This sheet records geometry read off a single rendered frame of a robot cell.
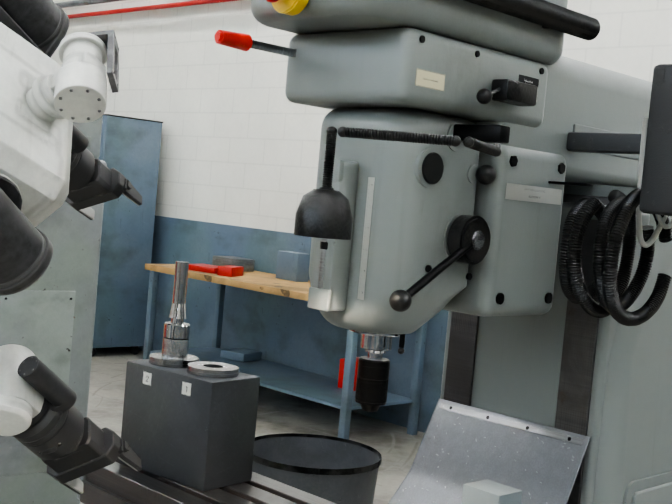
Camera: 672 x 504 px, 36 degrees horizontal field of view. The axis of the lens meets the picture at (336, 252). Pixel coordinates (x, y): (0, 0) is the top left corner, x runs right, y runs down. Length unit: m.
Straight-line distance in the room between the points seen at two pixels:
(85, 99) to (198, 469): 0.71
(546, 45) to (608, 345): 0.50
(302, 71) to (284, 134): 6.48
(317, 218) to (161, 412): 0.69
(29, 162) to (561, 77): 0.82
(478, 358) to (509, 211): 0.41
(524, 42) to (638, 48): 4.66
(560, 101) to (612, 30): 4.64
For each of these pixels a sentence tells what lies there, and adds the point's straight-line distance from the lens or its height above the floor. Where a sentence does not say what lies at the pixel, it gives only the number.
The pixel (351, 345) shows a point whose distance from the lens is 6.29.
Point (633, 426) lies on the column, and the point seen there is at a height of 1.16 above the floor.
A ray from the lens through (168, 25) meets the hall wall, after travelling 9.33.
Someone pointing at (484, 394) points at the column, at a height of 1.17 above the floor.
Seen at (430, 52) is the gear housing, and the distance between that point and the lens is 1.41.
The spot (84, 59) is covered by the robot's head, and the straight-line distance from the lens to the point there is 1.40.
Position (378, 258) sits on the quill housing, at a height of 1.42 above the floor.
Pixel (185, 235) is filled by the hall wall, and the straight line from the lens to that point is 8.83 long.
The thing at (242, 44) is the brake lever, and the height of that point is 1.69.
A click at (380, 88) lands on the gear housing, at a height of 1.65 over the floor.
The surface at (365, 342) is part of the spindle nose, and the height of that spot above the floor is 1.29.
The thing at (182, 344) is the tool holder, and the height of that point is 1.21.
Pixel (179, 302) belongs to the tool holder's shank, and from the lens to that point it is 1.88.
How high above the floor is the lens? 1.50
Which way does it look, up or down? 3 degrees down
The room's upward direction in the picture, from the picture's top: 5 degrees clockwise
